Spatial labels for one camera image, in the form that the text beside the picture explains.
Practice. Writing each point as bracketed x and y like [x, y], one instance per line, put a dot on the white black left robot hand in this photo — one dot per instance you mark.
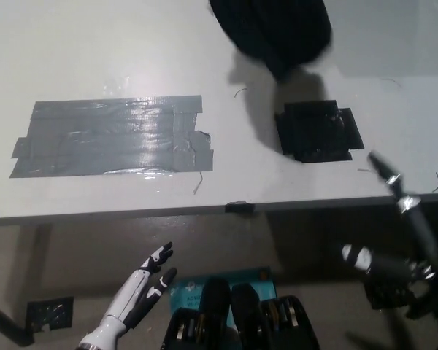
[129, 295]

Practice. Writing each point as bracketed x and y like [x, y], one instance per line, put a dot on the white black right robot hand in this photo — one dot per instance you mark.
[418, 222]

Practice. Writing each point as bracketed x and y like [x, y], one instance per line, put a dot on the black t-shirt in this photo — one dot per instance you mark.
[273, 33]

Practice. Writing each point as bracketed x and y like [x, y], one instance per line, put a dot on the thin loose tape thread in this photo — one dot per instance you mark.
[239, 90]
[199, 182]
[437, 182]

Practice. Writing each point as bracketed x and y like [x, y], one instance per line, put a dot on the teal cardboard box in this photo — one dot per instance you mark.
[190, 295]

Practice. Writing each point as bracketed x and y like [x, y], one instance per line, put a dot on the black floor tape square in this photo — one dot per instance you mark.
[50, 314]
[385, 297]

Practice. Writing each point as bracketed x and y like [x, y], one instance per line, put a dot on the black table leg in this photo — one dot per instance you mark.
[429, 308]
[7, 322]

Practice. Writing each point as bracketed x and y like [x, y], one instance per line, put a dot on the black tape patch on table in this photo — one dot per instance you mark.
[314, 135]

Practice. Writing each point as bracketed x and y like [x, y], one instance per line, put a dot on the grey duct tape patch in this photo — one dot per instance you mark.
[109, 135]

